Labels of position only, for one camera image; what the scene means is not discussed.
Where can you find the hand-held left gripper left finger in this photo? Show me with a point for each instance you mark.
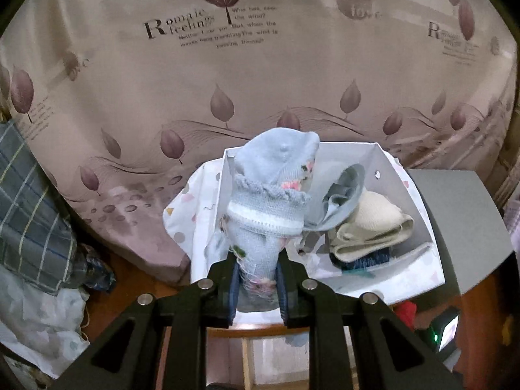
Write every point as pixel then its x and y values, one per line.
pixel 233 296

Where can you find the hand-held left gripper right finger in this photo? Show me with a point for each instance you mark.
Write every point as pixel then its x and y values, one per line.
pixel 283 296

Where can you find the light blue knit sock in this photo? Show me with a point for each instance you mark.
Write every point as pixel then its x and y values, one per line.
pixel 264 219

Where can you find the dark blue underwear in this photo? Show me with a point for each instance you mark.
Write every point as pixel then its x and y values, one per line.
pixel 373 258

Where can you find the grey underwear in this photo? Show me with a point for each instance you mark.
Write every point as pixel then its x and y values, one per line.
pixel 345 207

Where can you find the cream underwear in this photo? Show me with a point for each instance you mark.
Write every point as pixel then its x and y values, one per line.
pixel 373 215

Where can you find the white shoe box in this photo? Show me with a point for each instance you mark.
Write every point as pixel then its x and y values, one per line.
pixel 390 170

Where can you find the wooden nightstand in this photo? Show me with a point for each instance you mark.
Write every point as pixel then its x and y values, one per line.
pixel 243 331

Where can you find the red cloth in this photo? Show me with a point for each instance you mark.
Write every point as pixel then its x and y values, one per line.
pixel 406 313

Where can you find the small yellow object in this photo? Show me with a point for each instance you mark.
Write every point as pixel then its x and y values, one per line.
pixel 508 329

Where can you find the white dotted cloth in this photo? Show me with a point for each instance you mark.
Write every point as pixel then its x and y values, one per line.
pixel 183 219

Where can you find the grey cabinet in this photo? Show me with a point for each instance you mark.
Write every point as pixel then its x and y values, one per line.
pixel 467 219

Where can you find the blue plastic packet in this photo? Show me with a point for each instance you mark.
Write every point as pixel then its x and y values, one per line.
pixel 95 272

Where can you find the white floral cloth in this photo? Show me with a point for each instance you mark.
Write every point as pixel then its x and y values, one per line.
pixel 36 321

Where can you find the grey plaid quilt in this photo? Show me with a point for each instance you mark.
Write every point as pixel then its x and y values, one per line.
pixel 32 211

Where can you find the leaf print bed sheet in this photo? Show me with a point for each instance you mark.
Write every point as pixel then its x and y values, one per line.
pixel 260 69

